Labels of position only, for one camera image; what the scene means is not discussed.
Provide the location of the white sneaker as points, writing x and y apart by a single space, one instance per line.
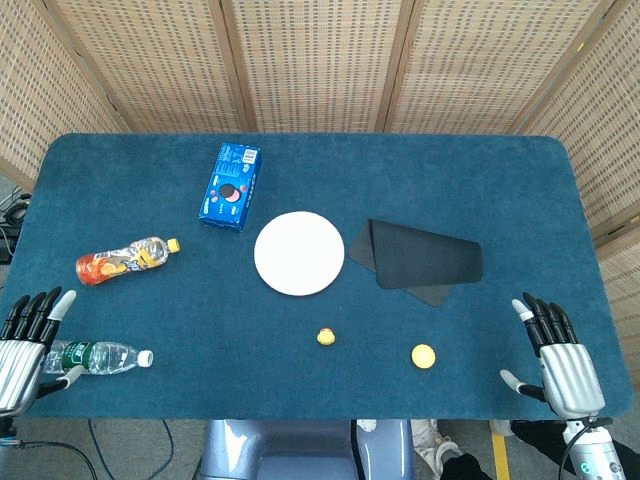
434 445

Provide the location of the orange drink bottle yellow cap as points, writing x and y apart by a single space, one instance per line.
125 260

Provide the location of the woven bamboo folding screen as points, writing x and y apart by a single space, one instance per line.
320 65

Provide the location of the blue felt table mat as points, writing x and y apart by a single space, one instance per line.
320 280

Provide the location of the yellow round token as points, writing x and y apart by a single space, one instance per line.
423 356

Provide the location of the blue-grey robot torso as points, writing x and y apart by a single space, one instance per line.
300 450

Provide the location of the white round plate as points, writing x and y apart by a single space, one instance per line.
299 253

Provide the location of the blue Oreo cookie box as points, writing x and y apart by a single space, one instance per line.
231 187

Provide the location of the clear water bottle green label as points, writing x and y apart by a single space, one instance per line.
105 357

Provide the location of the black folded cloth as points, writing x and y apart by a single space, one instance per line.
425 257

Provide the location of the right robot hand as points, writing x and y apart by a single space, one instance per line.
567 367

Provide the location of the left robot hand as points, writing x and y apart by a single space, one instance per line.
17 357

